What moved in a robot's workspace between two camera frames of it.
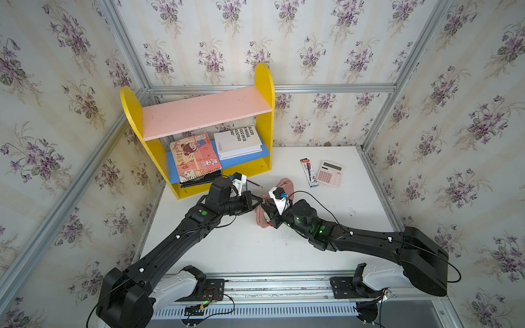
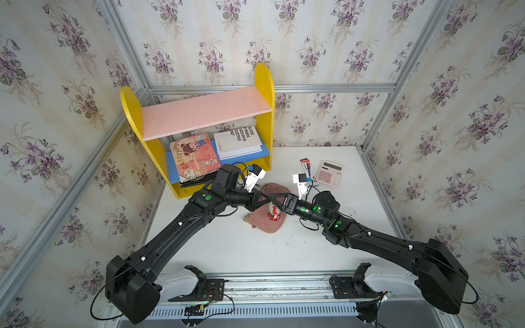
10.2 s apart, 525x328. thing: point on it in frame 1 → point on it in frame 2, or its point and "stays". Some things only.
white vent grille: [178, 310] stays
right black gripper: [271, 212] → [289, 199]
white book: [238, 143] stays
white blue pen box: [312, 179] stays
